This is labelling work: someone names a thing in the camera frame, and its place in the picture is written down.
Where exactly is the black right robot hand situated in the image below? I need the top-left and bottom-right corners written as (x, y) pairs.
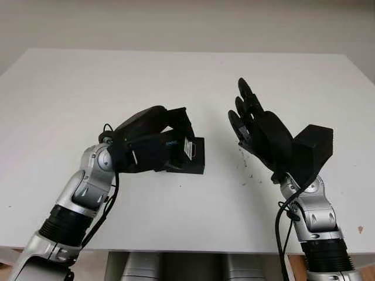
top-left (227, 77), bottom-right (294, 184)

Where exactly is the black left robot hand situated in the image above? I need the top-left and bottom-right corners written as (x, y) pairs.
top-left (99, 105), bottom-right (196, 144)

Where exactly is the black box base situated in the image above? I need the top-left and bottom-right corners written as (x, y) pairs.
top-left (163, 136), bottom-right (206, 176)

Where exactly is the grey right robot leg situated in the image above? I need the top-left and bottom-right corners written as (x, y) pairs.
top-left (228, 253), bottom-right (279, 281)

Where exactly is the grey robot leg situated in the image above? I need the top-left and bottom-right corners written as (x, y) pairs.
top-left (228, 253), bottom-right (279, 281)
top-left (121, 253), bottom-right (161, 281)

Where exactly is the grey left robot leg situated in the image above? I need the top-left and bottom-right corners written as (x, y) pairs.
top-left (121, 253), bottom-right (161, 281)

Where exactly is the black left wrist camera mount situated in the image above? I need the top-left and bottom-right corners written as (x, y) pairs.
top-left (110, 137), bottom-right (168, 174)

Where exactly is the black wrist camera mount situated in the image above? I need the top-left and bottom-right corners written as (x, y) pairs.
top-left (110, 137), bottom-right (168, 174)
top-left (288, 124), bottom-right (335, 188)

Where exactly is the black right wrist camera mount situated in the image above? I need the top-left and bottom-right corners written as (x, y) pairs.
top-left (288, 124), bottom-right (335, 188)

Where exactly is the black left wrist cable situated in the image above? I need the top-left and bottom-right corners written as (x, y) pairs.
top-left (81, 122), bottom-right (138, 249)

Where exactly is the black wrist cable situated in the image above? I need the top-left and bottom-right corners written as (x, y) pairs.
top-left (81, 122), bottom-right (138, 249)
top-left (275, 175), bottom-right (321, 281)

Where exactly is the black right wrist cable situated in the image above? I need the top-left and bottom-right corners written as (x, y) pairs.
top-left (275, 175), bottom-right (321, 281)

